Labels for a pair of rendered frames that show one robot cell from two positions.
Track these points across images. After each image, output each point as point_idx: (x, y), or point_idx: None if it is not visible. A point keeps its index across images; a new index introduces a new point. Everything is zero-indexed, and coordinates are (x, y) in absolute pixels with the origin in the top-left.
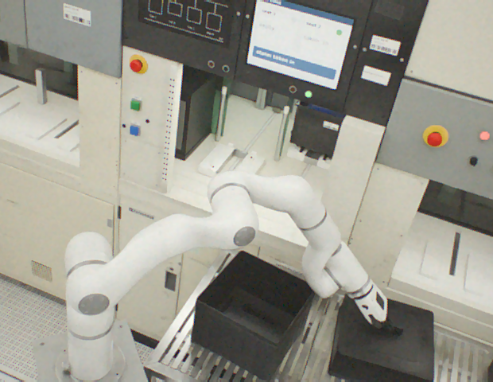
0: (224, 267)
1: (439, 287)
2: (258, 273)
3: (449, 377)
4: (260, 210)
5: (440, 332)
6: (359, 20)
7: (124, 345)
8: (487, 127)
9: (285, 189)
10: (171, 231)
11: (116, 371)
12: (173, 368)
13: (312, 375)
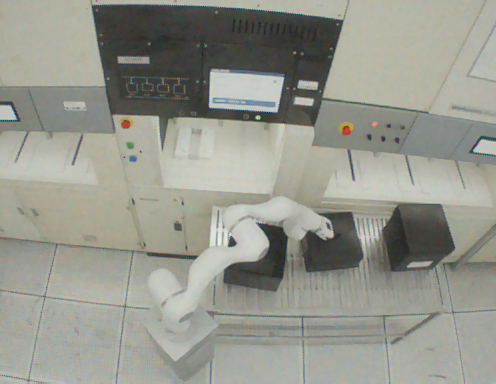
0: (219, 222)
1: (350, 193)
2: None
3: (358, 230)
4: (228, 175)
5: (355, 216)
6: (288, 73)
7: None
8: (375, 119)
9: (277, 212)
10: (215, 263)
11: (193, 320)
12: (222, 305)
13: None
